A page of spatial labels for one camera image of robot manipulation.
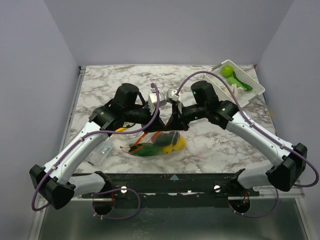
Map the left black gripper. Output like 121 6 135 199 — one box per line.
124 103 167 135

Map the white green bok choy toy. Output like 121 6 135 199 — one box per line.
128 143 164 157

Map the clear zip bag orange zipper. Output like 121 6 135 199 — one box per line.
120 130 187 157

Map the yellow round lemon toy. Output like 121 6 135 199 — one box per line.
174 135 186 151

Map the dark green avocado toy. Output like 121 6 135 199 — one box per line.
153 133 174 147

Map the yellow corn toy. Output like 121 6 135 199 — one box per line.
162 145 176 155

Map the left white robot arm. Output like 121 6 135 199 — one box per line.
29 83 166 212

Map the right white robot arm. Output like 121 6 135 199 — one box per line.
166 80 307 196

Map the white dumpling toy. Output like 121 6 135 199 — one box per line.
223 84 245 99

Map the green leafy vegetable toy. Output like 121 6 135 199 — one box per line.
226 72 253 92

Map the green cabbage toy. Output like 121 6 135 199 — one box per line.
220 65 234 78

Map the white perforated plastic basket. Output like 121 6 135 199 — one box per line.
205 59 265 108

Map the clear plastic screw box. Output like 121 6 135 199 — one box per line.
85 140 114 167

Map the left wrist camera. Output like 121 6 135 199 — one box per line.
147 92 167 114

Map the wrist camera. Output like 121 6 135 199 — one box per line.
147 92 167 114
166 89 183 113

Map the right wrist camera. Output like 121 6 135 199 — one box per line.
166 89 183 113

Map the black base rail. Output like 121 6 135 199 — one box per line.
82 173 259 209

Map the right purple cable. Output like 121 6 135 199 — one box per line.
176 71 320 218

